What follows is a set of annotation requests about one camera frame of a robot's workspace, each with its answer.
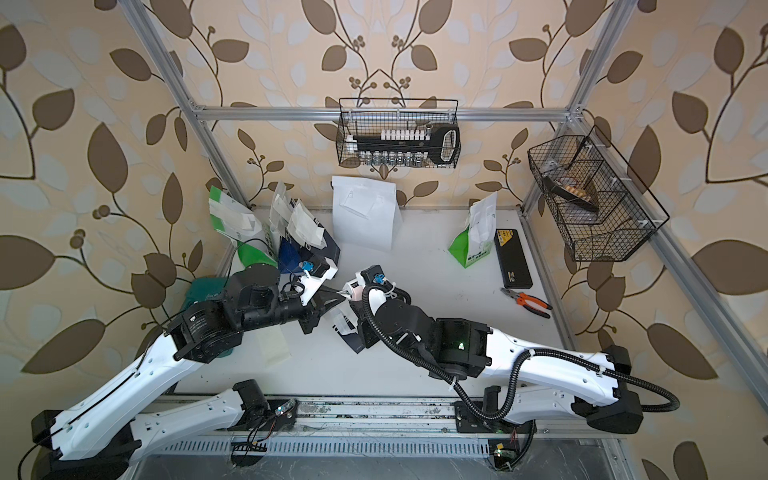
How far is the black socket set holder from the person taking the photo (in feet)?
2.74

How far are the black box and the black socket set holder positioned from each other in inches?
12.9

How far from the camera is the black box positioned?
0.99m
